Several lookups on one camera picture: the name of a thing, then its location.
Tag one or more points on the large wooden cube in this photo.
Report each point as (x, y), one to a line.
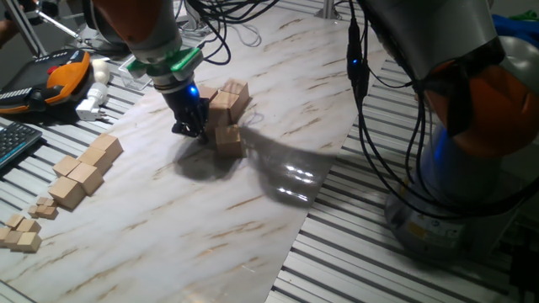
(65, 165)
(228, 141)
(218, 120)
(66, 192)
(227, 100)
(107, 145)
(236, 87)
(96, 159)
(208, 91)
(86, 177)

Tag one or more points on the thin silver rod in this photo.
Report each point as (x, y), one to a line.
(59, 26)

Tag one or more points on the green cloth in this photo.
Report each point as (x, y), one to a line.
(526, 15)

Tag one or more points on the medium wooden cube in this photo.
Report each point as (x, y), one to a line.
(4, 235)
(29, 242)
(14, 220)
(12, 240)
(28, 226)

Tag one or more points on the black orange teach pendant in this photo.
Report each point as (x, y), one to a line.
(42, 82)

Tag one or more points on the clear plastic box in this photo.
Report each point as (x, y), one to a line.
(126, 78)

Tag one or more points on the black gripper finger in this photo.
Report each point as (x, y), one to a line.
(202, 132)
(181, 129)

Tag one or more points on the blue bag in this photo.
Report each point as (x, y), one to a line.
(520, 29)

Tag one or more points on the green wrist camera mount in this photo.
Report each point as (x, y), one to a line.
(185, 63)

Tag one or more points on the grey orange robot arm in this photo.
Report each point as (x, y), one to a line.
(421, 33)

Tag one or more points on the black computer keyboard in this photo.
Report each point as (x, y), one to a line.
(17, 143)

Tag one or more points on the white egg shaped object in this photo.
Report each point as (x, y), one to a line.
(101, 70)

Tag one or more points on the bare person forearm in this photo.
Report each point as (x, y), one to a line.
(6, 29)

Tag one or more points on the white plug adapter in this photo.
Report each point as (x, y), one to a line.
(92, 101)

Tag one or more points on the aluminium frame post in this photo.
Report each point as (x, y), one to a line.
(328, 9)
(25, 27)

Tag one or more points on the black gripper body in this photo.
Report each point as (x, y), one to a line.
(187, 105)

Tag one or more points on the white marble pattern sheet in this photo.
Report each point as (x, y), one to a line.
(189, 231)

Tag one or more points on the tiny wooden cube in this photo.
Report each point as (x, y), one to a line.
(33, 210)
(51, 203)
(49, 213)
(42, 200)

